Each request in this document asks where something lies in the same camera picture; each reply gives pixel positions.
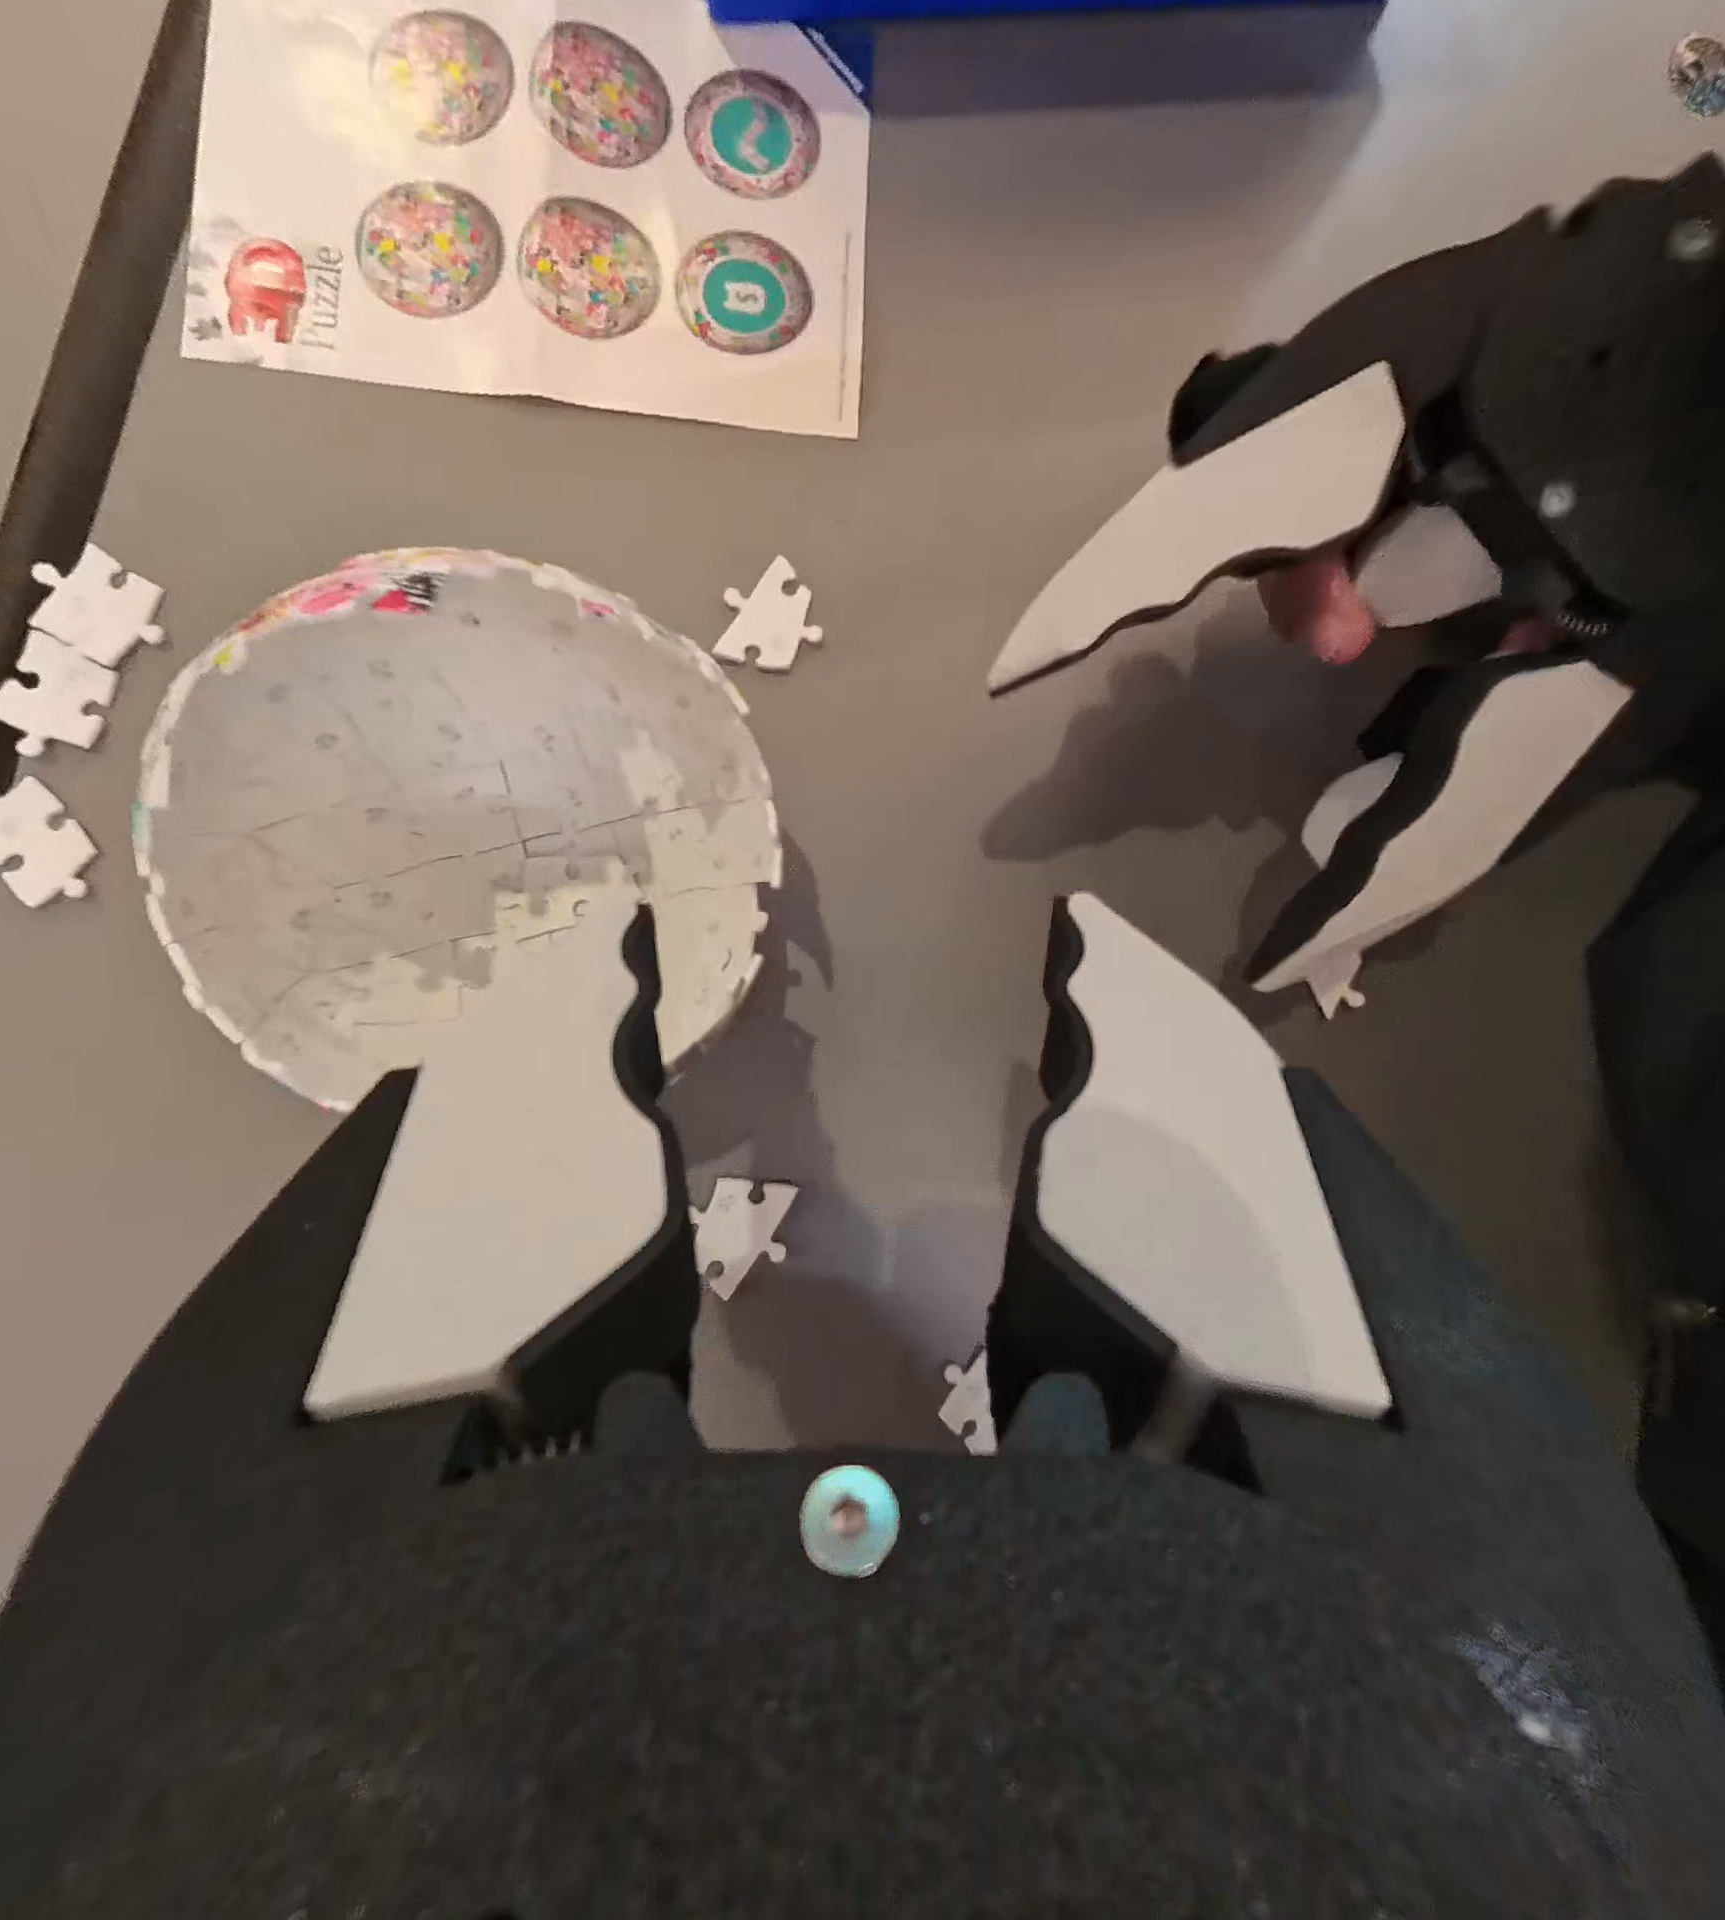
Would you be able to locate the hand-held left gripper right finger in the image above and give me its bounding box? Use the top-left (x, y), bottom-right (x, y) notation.
top-left (988, 893), bottom-right (1396, 1422)

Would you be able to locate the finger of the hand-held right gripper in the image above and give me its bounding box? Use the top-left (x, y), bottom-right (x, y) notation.
top-left (1247, 660), bottom-right (1639, 990)
top-left (988, 362), bottom-right (1411, 696)

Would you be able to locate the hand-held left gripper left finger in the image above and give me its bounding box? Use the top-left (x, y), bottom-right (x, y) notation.
top-left (302, 902), bottom-right (707, 1422)

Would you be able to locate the colourful puzzle ball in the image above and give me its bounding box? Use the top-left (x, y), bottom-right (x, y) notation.
top-left (137, 546), bottom-right (781, 1096)

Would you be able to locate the puzzle instruction leaflet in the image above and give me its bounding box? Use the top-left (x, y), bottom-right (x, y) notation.
top-left (182, 0), bottom-right (880, 440)

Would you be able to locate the person's right hand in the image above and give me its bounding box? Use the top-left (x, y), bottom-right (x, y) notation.
top-left (1261, 541), bottom-right (1389, 668)

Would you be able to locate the blue plastic bin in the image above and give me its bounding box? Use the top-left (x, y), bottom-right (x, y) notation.
top-left (707, 0), bottom-right (1389, 38)

